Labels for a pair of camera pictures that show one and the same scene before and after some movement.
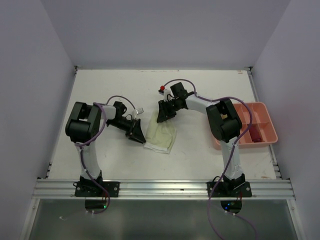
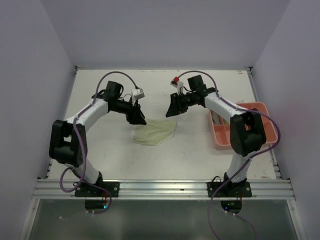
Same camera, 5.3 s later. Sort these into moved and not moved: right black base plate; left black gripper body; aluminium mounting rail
Moved: left black gripper body
Not moved: aluminium mounting rail; right black base plate
